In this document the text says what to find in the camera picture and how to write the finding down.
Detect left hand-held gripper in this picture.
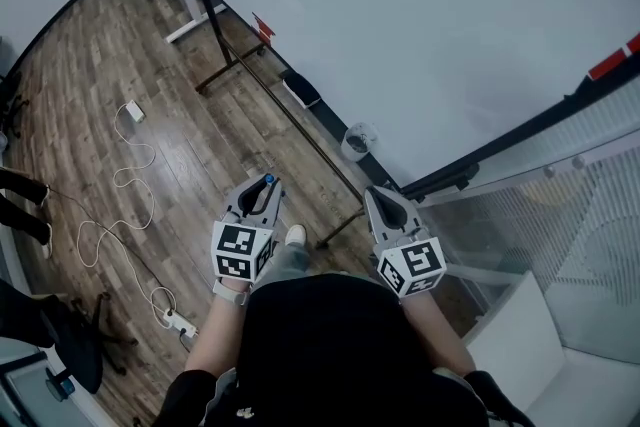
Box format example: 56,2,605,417
210,174,284,285

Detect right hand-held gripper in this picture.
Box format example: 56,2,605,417
362,185,448,300

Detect clear marker holder cup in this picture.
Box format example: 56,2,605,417
341,121,382,163

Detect person's left forearm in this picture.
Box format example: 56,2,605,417
184,289,252,377

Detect person's right forearm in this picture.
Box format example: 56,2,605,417
399,296,478,380

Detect black whiteboard eraser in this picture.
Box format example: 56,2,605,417
280,70,324,111

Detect large whiteboard on stand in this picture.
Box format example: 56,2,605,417
177,0,640,252

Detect person's left white shoe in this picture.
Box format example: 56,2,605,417
284,223,308,248

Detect person's grey trousers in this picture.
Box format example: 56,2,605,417
249,239,387,292

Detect pale wristband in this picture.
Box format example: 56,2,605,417
211,278,252,308

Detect black flat block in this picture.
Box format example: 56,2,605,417
309,100,350,132

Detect white power strip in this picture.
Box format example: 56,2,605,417
161,306,200,342

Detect person's black shirt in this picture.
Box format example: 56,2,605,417
149,271,540,427

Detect white power adapter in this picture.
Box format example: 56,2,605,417
124,99,148,124

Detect white desk with round grommet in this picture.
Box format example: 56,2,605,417
464,270,569,419

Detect glass door with blinds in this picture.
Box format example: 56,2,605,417
413,83,640,352

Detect black office chair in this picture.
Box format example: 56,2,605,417
0,278,140,397

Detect red corner sticker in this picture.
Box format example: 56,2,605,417
586,31,640,82

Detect white floor cable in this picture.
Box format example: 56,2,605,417
76,102,180,317

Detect thin black floor cable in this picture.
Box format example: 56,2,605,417
46,190,197,334

